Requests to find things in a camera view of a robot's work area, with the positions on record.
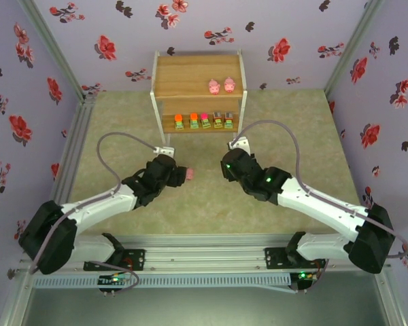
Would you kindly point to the pink mixer truck toy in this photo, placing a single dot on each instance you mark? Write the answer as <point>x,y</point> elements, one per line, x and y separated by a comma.
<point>204,120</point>

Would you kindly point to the orange mixer truck red face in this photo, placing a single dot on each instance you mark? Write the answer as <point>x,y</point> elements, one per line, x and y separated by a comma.
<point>178,121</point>

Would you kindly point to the wide aluminium base rail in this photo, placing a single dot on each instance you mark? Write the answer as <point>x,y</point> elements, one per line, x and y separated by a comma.
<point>207,258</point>

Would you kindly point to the aluminium side rail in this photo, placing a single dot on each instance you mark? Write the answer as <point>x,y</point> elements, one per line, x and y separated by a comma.
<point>80,129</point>

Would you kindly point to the pink plastic pig toy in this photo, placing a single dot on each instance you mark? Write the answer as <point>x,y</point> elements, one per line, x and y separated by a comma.
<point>190,174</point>
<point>214,87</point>
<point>230,85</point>

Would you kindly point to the aluminium corner post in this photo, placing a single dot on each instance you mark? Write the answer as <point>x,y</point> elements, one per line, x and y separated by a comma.
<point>352,47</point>
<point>54,47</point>

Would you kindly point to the controller board green light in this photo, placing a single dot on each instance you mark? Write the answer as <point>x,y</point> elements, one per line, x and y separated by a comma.
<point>114,280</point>
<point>304,276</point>

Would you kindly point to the two-tier wooden shelf white frame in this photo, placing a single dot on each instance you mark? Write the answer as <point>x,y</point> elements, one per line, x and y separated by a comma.
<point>190,74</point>

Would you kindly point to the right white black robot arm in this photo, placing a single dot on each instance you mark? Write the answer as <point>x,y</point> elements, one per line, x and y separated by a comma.
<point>319,207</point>

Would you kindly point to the aluminium lower frame bar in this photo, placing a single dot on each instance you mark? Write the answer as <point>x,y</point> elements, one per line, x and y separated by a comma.
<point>15,299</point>
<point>391,299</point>

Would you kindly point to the red box truck teal face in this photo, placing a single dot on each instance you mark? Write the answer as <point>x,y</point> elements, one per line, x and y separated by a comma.
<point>228,119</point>

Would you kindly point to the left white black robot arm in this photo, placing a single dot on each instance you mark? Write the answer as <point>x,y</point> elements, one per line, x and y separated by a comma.
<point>98,207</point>

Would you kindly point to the orange mixer truck teal face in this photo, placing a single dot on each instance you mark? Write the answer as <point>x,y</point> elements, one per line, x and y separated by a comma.
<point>194,121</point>

